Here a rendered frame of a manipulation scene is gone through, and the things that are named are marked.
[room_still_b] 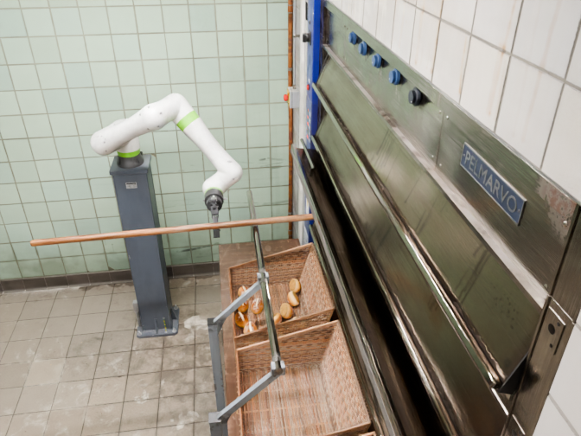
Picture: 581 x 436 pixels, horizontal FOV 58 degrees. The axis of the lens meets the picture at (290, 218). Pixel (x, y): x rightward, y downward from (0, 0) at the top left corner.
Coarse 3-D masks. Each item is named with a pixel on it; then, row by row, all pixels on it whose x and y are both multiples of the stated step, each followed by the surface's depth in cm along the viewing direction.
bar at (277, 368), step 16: (256, 240) 231; (256, 256) 223; (256, 288) 213; (240, 304) 216; (208, 320) 220; (224, 320) 220; (272, 320) 188; (208, 336) 221; (272, 336) 181; (272, 352) 175; (272, 368) 169; (256, 384) 174; (224, 400) 243; (240, 400) 175; (208, 416) 179; (224, 416) 178; (224, 432) 255
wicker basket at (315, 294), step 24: (240, 264) 288; (288, 264) 293; (312, 264) 281; (288, 288) 296; (312, 288) 274; (264, 312) 278; (312, 312) 268; (240, 336) 242; (264, 336) 244; (240, 360) 250
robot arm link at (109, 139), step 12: (144, 108) 243; (156, 108) 243; (168, 108) 248; (132, 120) 249; (144, 120) 243; (156, 120) 243; (168, 120) 249; (96, 132) 267; (108, 132) 260; (120, 132) 255; (132, 132) 252; (144, 132) 251; (96, 144) 265; (108, 144) 263; (120, 144) 263
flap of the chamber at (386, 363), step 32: (320, 160) 251; (320, 192) 222; (352, 256) 183; (352, 288) 167; (352, 320) 154; (384, 320) 155; (384, 352) 144; (416, 384) 135; (384, 416) 127; (416, 416) 126
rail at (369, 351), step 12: (300, 168) 235; (312, 192) 216; (312, 204) 209; (324, 228) 192; (336, 264) 174; (348, 288) 163; (348, 300) 158; (360, 324) 149; (360, 336) 147; (372, 348) 142; (372, 360) 138; (384, 384) 131; (384, 396) 128; (396, 420) 122; (396, 432) 120
